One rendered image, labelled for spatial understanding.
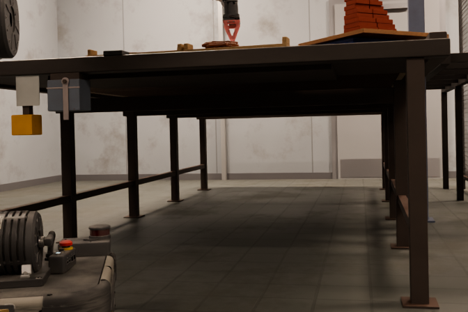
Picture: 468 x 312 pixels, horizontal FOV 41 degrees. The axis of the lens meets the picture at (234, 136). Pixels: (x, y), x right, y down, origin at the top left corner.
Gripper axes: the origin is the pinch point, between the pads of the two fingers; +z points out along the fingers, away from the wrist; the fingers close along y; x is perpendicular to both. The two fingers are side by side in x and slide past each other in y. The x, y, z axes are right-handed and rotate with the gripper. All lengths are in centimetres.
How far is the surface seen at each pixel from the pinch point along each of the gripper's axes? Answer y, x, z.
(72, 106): 16, -62, 25
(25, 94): 10, -82, 19
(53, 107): 15, -70, 25
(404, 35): -23, 76, -1
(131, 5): -549, -132, -128
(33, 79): 10, -79, 14
